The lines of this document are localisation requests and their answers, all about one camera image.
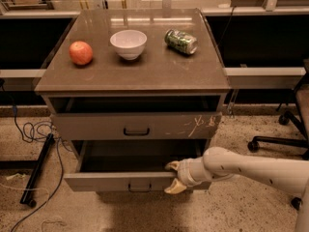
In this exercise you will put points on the green soda can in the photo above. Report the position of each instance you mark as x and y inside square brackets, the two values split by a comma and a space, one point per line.
[181, 41]

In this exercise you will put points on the grey drawer cabinet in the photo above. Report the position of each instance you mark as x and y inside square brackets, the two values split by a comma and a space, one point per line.
[159, 71]

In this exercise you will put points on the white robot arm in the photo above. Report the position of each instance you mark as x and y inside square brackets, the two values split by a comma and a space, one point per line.
[218, 164]

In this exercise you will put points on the black stand leg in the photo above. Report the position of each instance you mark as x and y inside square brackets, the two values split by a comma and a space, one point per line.
[35, 166]

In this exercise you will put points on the grey drawer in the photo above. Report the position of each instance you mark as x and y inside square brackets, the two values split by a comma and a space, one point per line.
[130, 165]
[107, 118]

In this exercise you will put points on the white bowl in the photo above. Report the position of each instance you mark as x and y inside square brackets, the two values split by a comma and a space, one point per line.
[129, 44]

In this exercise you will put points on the red apple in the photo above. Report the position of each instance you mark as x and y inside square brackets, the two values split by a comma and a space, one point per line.
[80, 53]

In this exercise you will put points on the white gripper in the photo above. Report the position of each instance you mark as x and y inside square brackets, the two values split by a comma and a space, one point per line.
[183, 174]

